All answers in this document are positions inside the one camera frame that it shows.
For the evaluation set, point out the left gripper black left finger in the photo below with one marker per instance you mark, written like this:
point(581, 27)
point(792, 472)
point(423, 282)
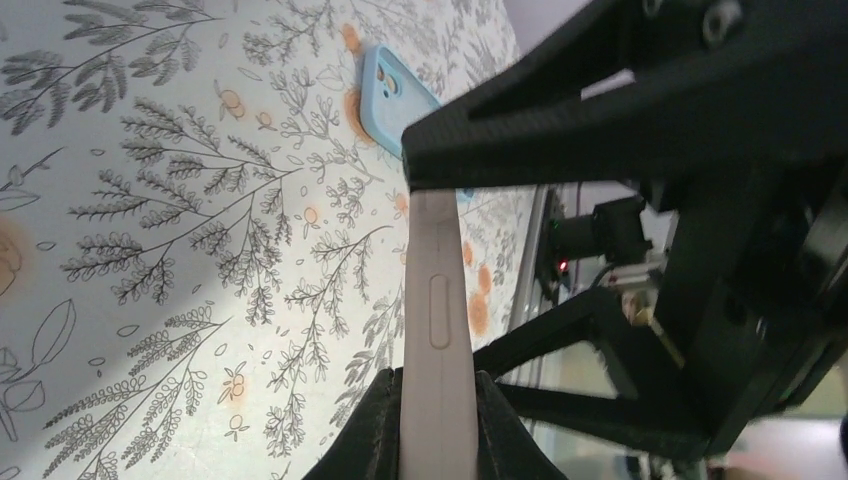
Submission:
point(367, 447)

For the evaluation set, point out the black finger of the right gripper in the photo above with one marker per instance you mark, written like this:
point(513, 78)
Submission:
point(649, 90)

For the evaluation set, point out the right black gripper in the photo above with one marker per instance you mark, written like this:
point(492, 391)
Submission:
point(754, 295)

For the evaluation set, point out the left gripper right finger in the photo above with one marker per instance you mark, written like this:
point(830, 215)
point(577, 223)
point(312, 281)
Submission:
point(506, 449)

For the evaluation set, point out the black phone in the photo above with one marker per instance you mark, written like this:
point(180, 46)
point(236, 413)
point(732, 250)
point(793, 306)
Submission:
point(438, 415)

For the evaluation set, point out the light blue phone case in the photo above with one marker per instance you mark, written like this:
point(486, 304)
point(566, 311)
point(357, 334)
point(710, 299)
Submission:
point(392, 98)

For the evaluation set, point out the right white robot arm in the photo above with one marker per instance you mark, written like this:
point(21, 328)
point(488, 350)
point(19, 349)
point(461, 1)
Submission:
point(599, 232)

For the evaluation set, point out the floral patterned table mat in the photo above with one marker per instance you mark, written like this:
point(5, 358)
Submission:
point(202, 250)

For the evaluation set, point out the aluminium mounting rail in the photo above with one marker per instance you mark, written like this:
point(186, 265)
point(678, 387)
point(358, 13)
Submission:
point(528, 301)

